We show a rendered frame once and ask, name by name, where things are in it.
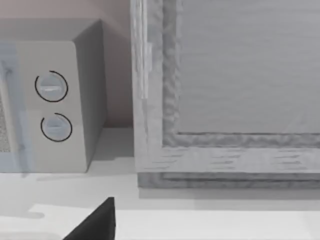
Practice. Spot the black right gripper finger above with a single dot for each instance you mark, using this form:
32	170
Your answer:
100	222

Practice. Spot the pale blue microwave knob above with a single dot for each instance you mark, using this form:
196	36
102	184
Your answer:
51	86
56	127

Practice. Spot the pale microwave oven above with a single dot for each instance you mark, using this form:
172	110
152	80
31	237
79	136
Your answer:
85	87

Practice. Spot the pale blue microwave door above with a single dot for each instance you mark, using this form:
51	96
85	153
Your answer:
11	107

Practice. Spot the grey wooden cabinet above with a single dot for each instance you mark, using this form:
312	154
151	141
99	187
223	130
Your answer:
225	100

